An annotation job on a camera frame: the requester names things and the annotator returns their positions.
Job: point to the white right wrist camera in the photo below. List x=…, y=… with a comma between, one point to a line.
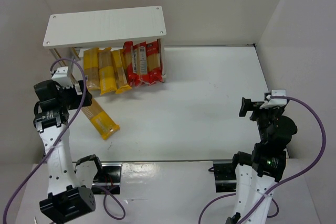
x=274, y=98

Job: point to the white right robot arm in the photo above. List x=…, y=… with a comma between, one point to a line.
x=264, y=167

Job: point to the white two-tier shelf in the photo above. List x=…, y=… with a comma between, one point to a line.
x=106, y=28

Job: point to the red spaghetti bag rightmost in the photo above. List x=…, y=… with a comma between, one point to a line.
x=153, y=63

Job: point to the red spaghetti bag left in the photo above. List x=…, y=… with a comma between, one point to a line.
x=128, y=63

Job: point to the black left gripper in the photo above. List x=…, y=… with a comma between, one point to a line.
x=82, y=94

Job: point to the red spaghetti bag middle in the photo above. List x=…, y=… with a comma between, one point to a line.
x=141, y=66

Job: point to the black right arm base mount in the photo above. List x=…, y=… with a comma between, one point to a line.
x=224, y=175

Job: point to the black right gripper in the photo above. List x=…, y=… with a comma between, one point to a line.
x=245, y=106

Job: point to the red spaghetti bag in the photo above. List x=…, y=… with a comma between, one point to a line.
x=128, y=63
x=153, y=63
x=141, y=66

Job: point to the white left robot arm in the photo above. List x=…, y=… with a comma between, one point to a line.
x=69, y=189

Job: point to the yellow spaghetti bag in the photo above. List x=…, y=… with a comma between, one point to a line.
x=101, y=121
x=90, y=66
x=106, y=71
x=121, y=80

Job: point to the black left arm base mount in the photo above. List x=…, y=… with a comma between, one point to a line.
x=109, y=178

